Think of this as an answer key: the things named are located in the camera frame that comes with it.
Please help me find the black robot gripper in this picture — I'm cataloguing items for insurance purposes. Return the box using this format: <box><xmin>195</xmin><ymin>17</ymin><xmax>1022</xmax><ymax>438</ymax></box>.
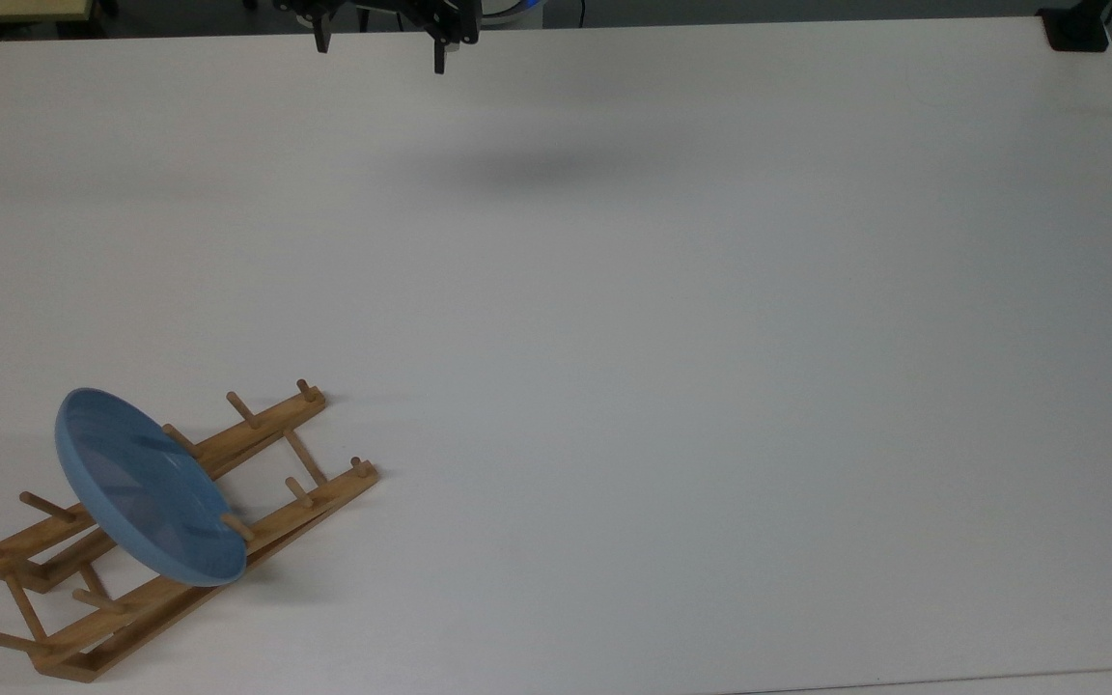
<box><xmin>273</xmin><ymin>0</ymin><xmax>481</xmax><ymax>75</ymax></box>

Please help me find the blue round plate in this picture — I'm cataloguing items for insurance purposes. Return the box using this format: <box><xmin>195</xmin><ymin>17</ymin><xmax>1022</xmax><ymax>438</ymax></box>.
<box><xmin>55</xmin><ymin>388</ymin><xmax>248</xmax><ymax>587</ymax></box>

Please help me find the wooden plate rack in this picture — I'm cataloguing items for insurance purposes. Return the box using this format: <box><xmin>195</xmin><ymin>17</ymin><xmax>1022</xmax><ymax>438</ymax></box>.
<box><xmin>0</xmin><ymin>378</ymin><xmax>380</xmax><ymax>683</ymax></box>

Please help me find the beige desk top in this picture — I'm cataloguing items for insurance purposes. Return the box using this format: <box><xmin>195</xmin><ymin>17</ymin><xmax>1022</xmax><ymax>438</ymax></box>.
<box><xmin>0</xmin><ymin>0</ymin><xmax>94</xmax><ymax>26</ymax></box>

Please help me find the black camera stand pole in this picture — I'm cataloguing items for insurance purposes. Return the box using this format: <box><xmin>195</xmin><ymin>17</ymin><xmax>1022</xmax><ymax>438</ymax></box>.
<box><xmin>1039</xmin><ymin>0</ymin><xmax>1112</xmax><ymax>52</ymax></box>

